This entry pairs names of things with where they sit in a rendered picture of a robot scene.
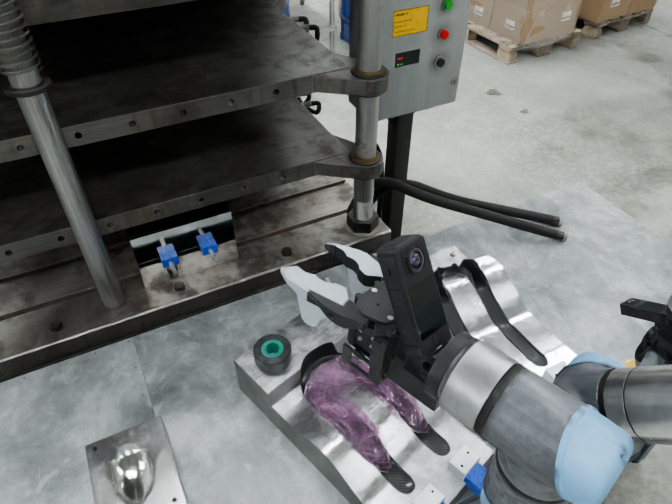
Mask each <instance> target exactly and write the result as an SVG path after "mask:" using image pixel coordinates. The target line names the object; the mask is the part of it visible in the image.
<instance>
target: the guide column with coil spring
mask: <svg viewBox="0 0 672 504"><path fill-rule="evenodd" d="M13 9H14V5H13V4H12V5H10V6H8V7H5V8H2V9H0V14H4V13H7V12H9V11H12V10H13ZM17 17H18V16H17V13H15V14H12V15H10V16H8V17H4V18H0V24H1V23H5V22H9V21H11V20H13V19H15V18H17ZM20 25H21V24H20V21H18V22H16V23H14V24H12V25H9V26H5V27H1V28H0V32H6V31H9V30H13V29H15V28H17V27H19V26H20ZM23 33H24V31H23V29H22V30H20V31H18V32H15V33H13V34H9V35H5V36H0V41H4V40H9V39H13V38H16V37H18V36H20V35H22V34H23ZM26 41H27V39H26V37H25V38H23V39H21V40H19V41H16V42H12V43H9V44H3V45H0V49H7V48H12V47H16V46H19V45H21V44H23V43H25V42H26ZM29 49H30V47H29V45H28V46H26V47H23V48H21V49H19V50H15V51H11V52H5V53H0V57H9V56H15V55H18V54H21V53H24V52H26V51H28V50H29ZM32 56H33V55H32V52H31V53H30V54H28V55H26V56H24V57H21V58H18V59H13V60H2V61H1V63H2V65H10V64H16V63H20V62H23V61H26V60H28V59H30V58H31V57H32ZM35 64H36V63H35V60H34V61H32V62H30V63H28V64H26V65H23V66H19V67H14V68H4V70H5V72H15V71H21V70H24V69H27V68H29V67H31V66H33V65H35ZM7 77H8V79H9V82H10V84H11V86H12V87H13V88H19V89H21V88H29V87H33V86H35V85H37V84H39V83H40V82H41V81H42V79H41V76H40V73H39V71H38V68H36V69H34V70H32V71H30V72H27V73H24V74H20V75H14V76H7ZM17 101H18V103H19V105H20V108H21V110H22V112H23V115H24V117H25V119H26V122H27V124H28V126H29V129H30V131H31V134H32V136H33V138H34V141H35V143H36V145H37V148H38V150H39V152H40V155H41V157H42V159H43V162H44V164H45V167H46V169H47V171H48V174H49V176H50V178H51V181H52V183H53V185H54V188H55V190H56V192H57V195H58V197H59V200H60V202H61V204H62V207H63V209H64V211H65V214H66V216H67V218H68V221H69V223H70V225H71V228H72V230H73V233H74V235H75V237H76V240H77V242H78V244H79V247H80V249H81V251H82V254H83V256H84V258H85V261H86V263H87V266H88V268H89V270H90V273H91V275H92V277H93V280H94V282H95V284H96V287H97V289H98V291H99V294H100V296H101V299H102V301H103V303H104V305H105V307H107V308H110V309H114V308H117V307H119V306H121V305H122V304H123V303H124V302H125V296H124V294H123V291H122V289H121V286H120V283H119V281H118V278H117V275H116V273H115V270H114V268H113V265H112V262H111V260H110V257H109V254H108V252H107V249H106V247H105V244H104V241H103V239H102V236H101V233H100V231H99V228H98V226H97V223H96V220H95V218H94V215H93V212H92V210H91V207H90V205H89V202H88V199H87V197H86V194H85V191H84V189H83V186H82V184H81V181H80V178H79V176H78V173H77V170H76V168H75V165H74V163H73V160H72V157H71V155H70V152H69V149H68V147H67V144H66V142H65V139H64V136H63V134H62V131H61V128H60V126H59V123H58V121H57V118H56V115H55V113H54V110H53V108H52V105H51V102H50V100H49V97H48V94H47V92H44V93H42V94H39V95H36V96H32V97H27V98H17Z"/></svg>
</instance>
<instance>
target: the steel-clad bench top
mask: <svg viewBox="0 0 672 504"><path fill-rule="evenodd" d="M510 207H515V208H520V209H525V210H530V211H535V212H540V213H545V214H549V215H554V216H559V217H563V224H562V226H554V225H549V224H544V223H539V222H534V221H530V220H525V219H521V220H525V221H528V222H532V223H535V224H539V225H542V226H546V227H549V228H553V229H556V230H560V231H563V232H567V233H568V238H567V240H566V241H565V242H562V241H558V240H554V239H551V238H547V237H544V236H540V235H537V234H533V233H530V232H526V231H523V230H519V229H516V228H512V227H509V226H505V225H501V224H498V223H494V222H491V221H487V220H484V219H480V218H475V219H472V220H469V221H466V222H463V223H460V224H457V225H454V226H451V227H449V228H446V229H443V230H440V231H437V232H434V233H431V234H428V235H425V236H423V237H424V239H425V243H426V246H427V250H428V253H429V255H431V254H433V253H436V252H439V251H442V250H445V249H447V248H450V247H453V246H456V247H457V248H458V249H459V250H460V251H461V252H462V253H463V254H464V255H465V256H466V257H467V258H468V259H474V260H475V259H478V258H480V257H483V256H486V255H488V254H489V255H490V256H491V257H493V258H494V259H495V260H496V261H497V262H499V263H500V265H501V266H502V267H503V268H504V270H505V271H506V273H507V274H508V276H509V278H510V279H511V281H512V283H513V285H514V287H515V289H516V290H517V292H518V294H519V296H520V298H521V299H522V301H523V303H524V304H525V306H526V307H527V309H528V310H529V311H530V313H531V314H532V315H533V316H534V317H535V318H536V319H537V320H538V321H540V322H541V323H542V324H543V325H544V326H545V327H546V328H547V329H548V330H549V331H550V332H552V333H553V334H554V335H555V336H556V337H557V338H558V339H559V340H560V341H561V342H562V343H563V344H565V345H567V346H568V347H569V348H570V349H571V350H572V351H573V352H574V353H575V354H576V355H578V354H581V353H584V352H599V353H600V354H602V355H605V356H607V355H610V356H612V357H614V358H615V359H617V360H618V361H620V362H621V363H622V362H624V361H626V360H628V359H630V358H631V359H634V360H635V358H634V357H635V351H636V349H637V347H638V346H639V344H640V343H641V341H642V339H643V337H644V335H645V334H646V333H647V331H648V330H649V329H650V328H651V327H653V326H655V323H654V322H650V321H646V320H642V319H638V318H634V317H630V316H626V315H621V311H620V303H622V302H624V301H626V300H627V299H630V298H637V299H642V300H646V301H651V302H656V303H661V304H666V305H667V303H668V299H669V297H670V295H671V294H672V245H671V244H670V243H668V242H667V241H665V240H664V239H662V238H661V237H660V236H658V235H657V234H655V233H654V232H652V231H651V230H649V229H648V228H647V227H645V226H644V225H642V224H641V223H639V222H638V221H636V220H635V219H633V218H632V217H631V216H629V215H628V214H626V213H625V212H623V211H622V210H620V209H619V208H618V207H616V206H615V205H613V204H612V203H610V202H609V201H607V200H606V199H605V198H603V197H602V196H600V195H599V194H597V193H596V192H594V191H593V190H592V189H590V188H589V187H587V186H586V185H584V184H583V183H581V182H579V183H576V184H573V185H570V186H567V187H564V188H561V189H558V190H555V191H553V192H550V193H547V194H544V195H541V196H538V197H535V198H532V199H529V200H527V201H524V202H521V203H518V204H515V205H512V206H510ZM299 314H301V313H300V308H299V303H298V298H297V293H296V292H294V290H293V289H292V288H291V287H290V286H289V285H288V284H284V285H281V286H278V287H275V288H272V289H270V290H267V291H264V292H261V293H258V294H255V295H252V296H249V297H246V298H244V299H241V300H238V301H235V302H232V303H229V304H226V305H223V306H220V307H218V308H215V309H212V310H209V311H206V312H203V313H200V314H197V315H194V316H192V317H189V318H186V319H183V320H180V321H177V322H174V323H171V324H168V325H166V326H163V327H160V328H157V329H154V330H151V331H148V332H145V333H142V334H140V335H137V336H134V337H131V338H128V339H125V340H122V341H119V342H116V343H114V344H111V345H108V346H105V347H102V348H99V349H96V350H93V351H90V352H88V353H85V354H82V355H79V356H76V357H73V358H70V359H67V360H64V361H62V362H59V363H56V364H53V365H50V366H47V367H44V368H41V369H38V370H36V371H33V372H30V373H27V374H24V375H21V376H18V377H15V378H12V379H10V380H7V381H4V382H1V383H0V504H94V500H93V494H92V488H91V483H90V477H89V471H88V465H87V459H86V453H85V446H86V445H88V444H91V443H93V442H96V441H98V440H101V439H103V438H106V437H108V436H111V435H113V434H116V433H118V432H121V431H123V430H126V429H128V428H131V427H133V426H136V425H138V424H141V423H143V422H146V421H148V420H151V419H153V418H155V417H158V416H161V418H162V420H163V423H164V425H165V427H166V430H167V432H168V436H169V439H170V442H171V446H172V449H173V453H174V456H175V459H176V463H177V466H178V469H179V473H180V476H181V480H182V483H183V486H184V490H185V493H186V496H187V500H188V503H189V504H350V503H349V502H348V501H347V500H346V498H345V497H344V496H343V495H342V494H341V493H340V492H339V491H338V490H337V489H336V488H335V487H334V486H333V485H332V484H331V483H330V482H329V481H328V480H327V479H326V478H325V477H324V476H323V475H322V474H321V473H320V472H319V470H318V469H317V468H316V467H315V466H314V465H313V464H312V463H311V462H310V461H309V460H308V459H307V458H306V457H305V456H304V455H303V454H302V453H301V452H300V451H299V450H298V449H297V448H296V447H295V446H294V445H293V444H292V442H291V441H290V440H289V439H288V438H287V437H286V436H285V435H284V434H283V433H282V432H281V431H280V430H279V429H278V428H277V427H276V426H275V425H274V424H273V423H272V422H271V421H270V420H269V419H268V418H267V417H266V415H265V414H264V413H263V412H262V411H261V410H260V409H259V408H258V407H257V406H256V405H255V404H254V403H253V402H252V401H251V400H250V399H249V398H248V397H247V396H246V395H245V394H244V393H243V392H242V391H241V390H240V387H239V382H238V377H237V372H236V368H235V363H234V359H236V358H237V357H239V356H240V355H242V354H243V353H245V352H246V351H247V350H249V349H250V348H252V347H253V346H254V345H255V343H256V342H257V341H258V340H259V339H260V338H261V337H263V336H265V335H268V334H272V333H273V332H275V331H276V330H278V329H279V328H281V327H282V326H284V325H285V324H286V323H288V322H289V321H291V320H292V319H294V318H295V317H297V316H298V315H299ZM133 339H134V340H133ZM134 343H135V344H134ZM135 346H136V347H135ZM136 350H137V351H136ZM137 353H138V354H137ZM138 357H139V358H138ZM139 360H140V361H139ZM140 364H141V365H140ZM141 367H142V368H141ZM142 371H143V372H142ZM143 374H144V375H143ZM144 378H145V379H144ZM145 381H146V383H145ZM146 385H147V386H146ZM147 388H148V390H147ZM148 392H149V393H148ZM149 395H150V397H149ZM150 399H151V400H150ZM151 403H152V404H151ZM152 406H153V407H152ZM153 410H154V411H153ZM154 413H155V414H154Z"/></svg>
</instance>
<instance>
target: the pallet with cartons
mask: <svg viewBox="0 0 672 504"><path fill-rule="evenodd" d="M656 2H657V0H582V5H581V8H580V12H579V15H578V19H581V20H584V21H585V22H584V24H585V26H584V27H583V29H581V28H578V27H576V26H575V28H577V29H580V30H581V34H580V35H582V36H585V37H587V38H590V39H597V38H599V36H600V35H601V34H602V29H601V27H604V28H606V29H609V30H612V31H615V32H620V31H623V30H627V27H626V26H627V25H628V23H629V22H630V20H632V21H634V22H637V23H640V24H646V23H648V22H649V20H650V17H651V15H652V12H653V7H654V6H655V4H656Z"/></svg>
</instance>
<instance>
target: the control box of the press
mask: <svg viewBox="0 0 672 504"><path fill-rule="evenodd" d="M470 5H471V0H385V8H384V25H383V43H382V60H381V65H383V66H385V67H386V68H387V69H388V70H389V73H390V74H389V88H388V91H387V92H386V93H384V94H383V95H381V96H379V112H378V121H380V120H384V119H388V132H387V146H386V160H385V174H384V161H383V172H382V174H381V175H380V176H378V177H377V178H380V177H390V178H394V179H407V172H408V163H409V153H410V144H411V134H412V125H413V115H414V113H415V112H417V111H421V110H425V109H429V108H433V107H435V106H439V105H443V104H447V103H451V102H455V100H456V93H457V87H458V81H459V75H460V68H461V62H462V56H463V49H464V43H465V37H466V31H467V24H468V18H469V12H470ZM358 12H359V0H350V40H349V57H352V58H356V59H357V49H358ZM404 201H405V194H404V193H402V192H399V191H397V190H392V191H389V192H387V193H386V194H384V195H383V196H381V197H380V198H379V199H378V201H377V214H378V215H379V218H380V219H381V220H382V221H383V222H384V223H385V224H386V225H387V227H388V228H389V229H390V230H391V239H390V241H392V240H394V239H395V238H397V237H399V236H401V229H402V220H403V210H404ZM381 214H382V216H381Z"/></svg>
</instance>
